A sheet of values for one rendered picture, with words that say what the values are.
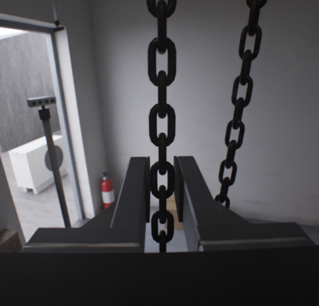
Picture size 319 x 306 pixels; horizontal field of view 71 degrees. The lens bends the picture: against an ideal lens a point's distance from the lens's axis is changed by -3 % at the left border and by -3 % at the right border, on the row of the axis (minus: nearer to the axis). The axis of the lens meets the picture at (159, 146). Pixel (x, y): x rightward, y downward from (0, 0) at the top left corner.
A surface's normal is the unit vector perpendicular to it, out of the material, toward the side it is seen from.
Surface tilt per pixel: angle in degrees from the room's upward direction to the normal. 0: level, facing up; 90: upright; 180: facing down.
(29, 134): 90
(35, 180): 90
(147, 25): 90
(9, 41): 90
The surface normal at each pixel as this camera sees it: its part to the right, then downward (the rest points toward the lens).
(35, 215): -0.04, -0.94
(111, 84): -0.29, 0.32
